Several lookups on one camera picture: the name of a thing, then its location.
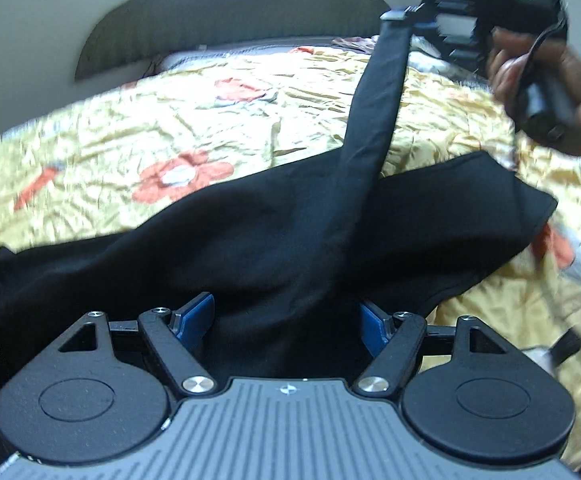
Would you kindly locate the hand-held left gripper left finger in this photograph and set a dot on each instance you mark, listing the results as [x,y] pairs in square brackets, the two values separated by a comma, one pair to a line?
[195,317]

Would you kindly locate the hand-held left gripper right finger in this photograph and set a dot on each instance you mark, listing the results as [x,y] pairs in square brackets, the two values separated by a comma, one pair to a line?
[373,325]

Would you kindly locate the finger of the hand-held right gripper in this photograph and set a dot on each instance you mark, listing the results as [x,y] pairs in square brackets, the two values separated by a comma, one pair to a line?
[400,14]
[450,40]

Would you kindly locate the black pants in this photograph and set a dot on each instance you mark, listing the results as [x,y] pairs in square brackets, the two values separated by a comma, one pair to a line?
[270,240]

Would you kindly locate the grey pillow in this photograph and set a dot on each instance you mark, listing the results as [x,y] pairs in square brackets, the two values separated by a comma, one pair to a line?
[250,52]

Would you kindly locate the dark padded headboard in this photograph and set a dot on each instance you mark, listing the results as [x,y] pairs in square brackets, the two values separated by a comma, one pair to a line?
[210,5]

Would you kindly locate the small black object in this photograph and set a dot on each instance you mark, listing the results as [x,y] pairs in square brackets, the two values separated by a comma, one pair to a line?
[568,347]

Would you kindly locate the yellow floral bedspread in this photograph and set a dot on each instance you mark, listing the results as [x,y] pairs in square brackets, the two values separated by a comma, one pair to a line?
[120,125]

